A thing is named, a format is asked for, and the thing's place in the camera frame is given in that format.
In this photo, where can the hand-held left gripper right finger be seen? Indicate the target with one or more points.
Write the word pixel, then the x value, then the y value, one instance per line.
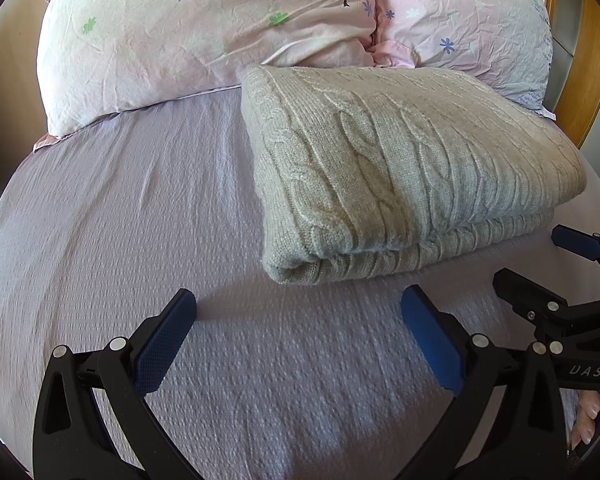
pixel 432 342

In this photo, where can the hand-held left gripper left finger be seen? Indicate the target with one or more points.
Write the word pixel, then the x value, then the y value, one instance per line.
pixel 162 347

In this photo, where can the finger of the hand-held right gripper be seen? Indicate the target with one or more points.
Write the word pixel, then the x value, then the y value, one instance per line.
pixel 575 241
pixel 527 292

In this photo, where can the person's right hand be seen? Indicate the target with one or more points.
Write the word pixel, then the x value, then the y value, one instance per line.
pixel 586 420

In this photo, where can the lilac bed sheet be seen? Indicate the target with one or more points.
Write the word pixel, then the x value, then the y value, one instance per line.
pixel 130 240

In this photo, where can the wooden headboard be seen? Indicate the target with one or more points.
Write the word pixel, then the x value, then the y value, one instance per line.
pixel 585 60

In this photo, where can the pink and grey flower pillow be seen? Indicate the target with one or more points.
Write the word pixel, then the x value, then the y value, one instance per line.
pixel 460 20

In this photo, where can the pink pillow with tree print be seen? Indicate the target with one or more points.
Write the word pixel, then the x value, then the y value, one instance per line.
pixel 180 45

